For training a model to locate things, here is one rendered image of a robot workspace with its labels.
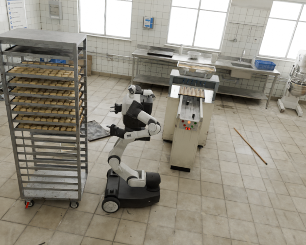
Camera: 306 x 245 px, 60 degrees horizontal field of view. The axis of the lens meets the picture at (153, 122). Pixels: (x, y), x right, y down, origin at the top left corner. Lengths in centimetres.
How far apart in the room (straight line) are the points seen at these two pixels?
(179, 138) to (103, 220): 140
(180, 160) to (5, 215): 219
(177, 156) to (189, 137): 34
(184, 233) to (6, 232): 180
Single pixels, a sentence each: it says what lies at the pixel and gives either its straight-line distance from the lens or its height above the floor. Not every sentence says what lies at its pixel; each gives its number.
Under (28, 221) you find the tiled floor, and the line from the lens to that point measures 320.
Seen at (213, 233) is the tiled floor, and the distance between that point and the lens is 316.
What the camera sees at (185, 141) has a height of 51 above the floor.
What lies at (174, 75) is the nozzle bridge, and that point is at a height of 118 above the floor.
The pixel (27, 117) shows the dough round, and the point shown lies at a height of 106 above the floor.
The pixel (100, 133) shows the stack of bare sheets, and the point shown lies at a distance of 456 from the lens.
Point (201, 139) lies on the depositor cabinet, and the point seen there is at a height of 20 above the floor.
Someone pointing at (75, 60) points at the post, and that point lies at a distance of 237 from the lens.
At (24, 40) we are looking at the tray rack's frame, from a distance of 245.
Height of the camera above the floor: 228
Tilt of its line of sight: 27 degrees down
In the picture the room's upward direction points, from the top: 6 degrees clockwise
